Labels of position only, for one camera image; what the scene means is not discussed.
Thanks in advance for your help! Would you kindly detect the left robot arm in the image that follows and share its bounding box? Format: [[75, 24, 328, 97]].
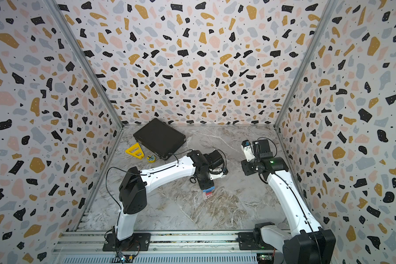
[[114, 150, 228, 242]]

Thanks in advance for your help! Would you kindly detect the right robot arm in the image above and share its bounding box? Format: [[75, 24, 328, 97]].
[[241, 137, 336, 264]]

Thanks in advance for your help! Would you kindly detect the small yellow round piece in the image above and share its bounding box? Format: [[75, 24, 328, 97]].
[[147, 155, 156, 163]]

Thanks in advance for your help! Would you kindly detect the black flat case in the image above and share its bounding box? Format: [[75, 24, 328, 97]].
[[133, 118, 187, 160]]

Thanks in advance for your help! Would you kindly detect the yellow triangle piece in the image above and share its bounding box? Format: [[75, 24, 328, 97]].
[[125, 143, 144, 160]]

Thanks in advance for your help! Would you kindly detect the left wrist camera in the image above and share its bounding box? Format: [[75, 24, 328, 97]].
[[209, 168, 228, 180]]

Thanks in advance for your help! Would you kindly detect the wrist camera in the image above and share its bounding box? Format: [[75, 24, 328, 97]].
[[241, 140, 255, 162], [209, 168, 228, 180]]

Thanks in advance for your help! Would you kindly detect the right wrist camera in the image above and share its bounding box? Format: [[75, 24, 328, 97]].
[[241, 140, 255, 162]]

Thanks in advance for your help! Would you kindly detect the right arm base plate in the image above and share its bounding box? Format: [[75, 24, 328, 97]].
[[236, 232, 284, 250]]

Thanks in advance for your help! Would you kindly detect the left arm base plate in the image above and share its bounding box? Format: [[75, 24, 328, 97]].
[[102, 233, 151, 252]]

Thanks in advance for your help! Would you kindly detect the aluminium rail frame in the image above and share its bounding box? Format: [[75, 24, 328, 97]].
[[51, 230, 331, 264]]

